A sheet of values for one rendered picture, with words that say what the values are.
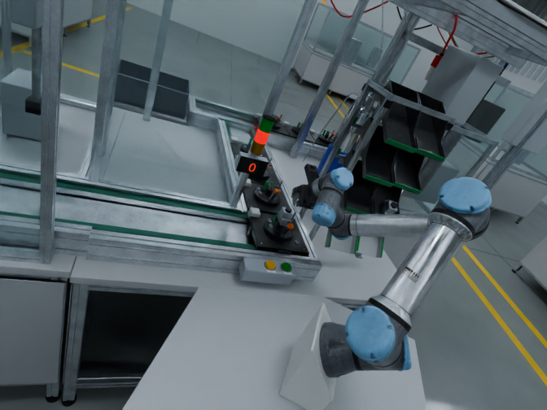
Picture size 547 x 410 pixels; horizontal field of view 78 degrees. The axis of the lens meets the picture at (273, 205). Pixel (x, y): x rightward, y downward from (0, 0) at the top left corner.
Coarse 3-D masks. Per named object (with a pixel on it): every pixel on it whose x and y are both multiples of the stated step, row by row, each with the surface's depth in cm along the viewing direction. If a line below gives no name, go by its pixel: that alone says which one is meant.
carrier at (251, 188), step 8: (248, 184) 171; (256, 184) 177; (272, 184) 170; (280, 184) 170; (248, 192) 167; (256, 192) 166; (264, 192) 169; (272, 192) 167; (280, 192) 179; (248, 200) 161; (256, 200) 164; (264, 200) 162; (272, 200) 163; (280, 200) 168; (248, 208) 156; (264, 208) 160; (272, 208) 163; (280, 208) 166
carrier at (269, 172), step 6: (270, 162) 189; (270, 168) 199; (264, 174) 185; (270, 174) 188; (252, 180) 179; (258, 180) 181; (264, 180) 184; (270, 180) 187; (276, 180) 189; (276, 186) 183
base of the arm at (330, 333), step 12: (324, 324) 100; (336, 324) 99; (324, 336) 95; (336, 336) 94; (324, 348) 93; (336, 348) 93; (348, 348) 92; (324, 360) 92; (336, 360) 92; (348, 360) 91; (336, 372) 93; (348, 372) 94
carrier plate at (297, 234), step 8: (264, 216) 155; (272, 216) 157; (256, 224) 148; (296, 224) 160; (256, 232) 143; (264, 232) 145; (296, 232) 154; (256, 240) 138; (264, 240) 140; (272, 240) 142; (296, 240) 149; (256, 248) 137; (264, 248) 137; (272, 248) 138; (280, 248) 140; (288, 248) 142; (296, 248) 144; (304, 248) 146
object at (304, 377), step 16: (320, 320) 99; (304, 336) 106; (304, 352) 94; (288, 368) 106; (304, 368) 92; (320, 368) 91; (288, 384) 97; (304, 384) 95; (320, 384) 93; (304, 400) 98; (320, 400) 96
